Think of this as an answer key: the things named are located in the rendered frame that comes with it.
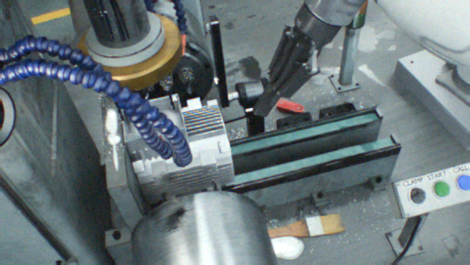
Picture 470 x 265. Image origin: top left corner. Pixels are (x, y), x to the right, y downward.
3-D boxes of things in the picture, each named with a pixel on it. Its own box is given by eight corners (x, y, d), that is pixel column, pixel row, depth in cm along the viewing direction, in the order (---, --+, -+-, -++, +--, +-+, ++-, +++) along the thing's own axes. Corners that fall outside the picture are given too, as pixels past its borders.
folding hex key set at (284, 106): (305, 110, 133) (305, 106, 131) (301, 116, 131) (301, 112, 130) (278, 102, 136) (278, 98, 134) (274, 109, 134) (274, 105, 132)
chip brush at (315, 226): (263, 245, 106) (263, 243, 105) (259, 226, 109) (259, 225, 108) (346, 231, 106) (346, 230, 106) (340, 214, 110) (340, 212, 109)
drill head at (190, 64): (133, 149, 113) (103, 77, 93) (122, 52, 138) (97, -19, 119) (227, 127, 115) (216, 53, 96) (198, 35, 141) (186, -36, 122)
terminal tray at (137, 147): (133, 165, 89) (124, 143, 84) (129, 127, 96) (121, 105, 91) (190, 152, 91) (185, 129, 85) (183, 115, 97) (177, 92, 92)
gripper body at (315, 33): (297, -8, 72) (271, 37, 78) (315, 21, 67) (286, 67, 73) (331, 4, 76) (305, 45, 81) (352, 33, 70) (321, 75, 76)
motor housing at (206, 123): (152, 219, 98) (130, 170, 84) (143, 154, 110) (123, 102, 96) (238, 198, 101) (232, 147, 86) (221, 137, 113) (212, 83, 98)
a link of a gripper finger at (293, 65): (315, 44, 76) (319, 49, 75) (285, 92, 82) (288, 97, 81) (297, 39, 74) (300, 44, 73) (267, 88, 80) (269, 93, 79)
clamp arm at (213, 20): (220, 109, 108) (207, 24, 89) (217, 101, 110) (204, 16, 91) (233, 106, 109) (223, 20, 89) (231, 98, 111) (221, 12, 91)
